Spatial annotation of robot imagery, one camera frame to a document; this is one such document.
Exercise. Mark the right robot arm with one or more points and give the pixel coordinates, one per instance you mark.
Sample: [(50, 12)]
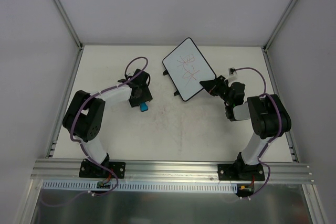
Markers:
[(268, 116)]

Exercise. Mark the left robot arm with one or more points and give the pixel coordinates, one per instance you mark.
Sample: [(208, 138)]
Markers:
[(84, 115)]

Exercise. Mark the white slotted cable duct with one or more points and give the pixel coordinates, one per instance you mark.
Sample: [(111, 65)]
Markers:
[(225, 188)]

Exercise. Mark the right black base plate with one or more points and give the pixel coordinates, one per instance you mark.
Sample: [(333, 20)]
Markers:
[(228, 172)]

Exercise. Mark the blue foam whiteboard eraser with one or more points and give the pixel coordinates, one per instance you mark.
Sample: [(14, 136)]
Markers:
[(143, 107)]

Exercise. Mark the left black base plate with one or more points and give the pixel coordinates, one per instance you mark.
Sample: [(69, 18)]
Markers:
[(91, 170)]

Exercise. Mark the small black-framed whiteboard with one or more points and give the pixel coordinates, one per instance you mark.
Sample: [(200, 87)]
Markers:
[(187, 67)]

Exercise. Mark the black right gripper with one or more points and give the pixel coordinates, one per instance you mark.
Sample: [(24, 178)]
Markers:
[(217, 87)]

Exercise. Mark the aluminium mounting rail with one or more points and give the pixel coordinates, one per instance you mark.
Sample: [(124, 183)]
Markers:
[(170, 171)]

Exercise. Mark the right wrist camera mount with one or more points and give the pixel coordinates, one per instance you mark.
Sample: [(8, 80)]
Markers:
[(232, 75)]

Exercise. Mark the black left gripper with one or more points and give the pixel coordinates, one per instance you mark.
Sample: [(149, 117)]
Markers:
[(142, 99)]

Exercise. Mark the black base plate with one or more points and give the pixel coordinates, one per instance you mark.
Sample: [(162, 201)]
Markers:
[(228, 172), (91, 170)]

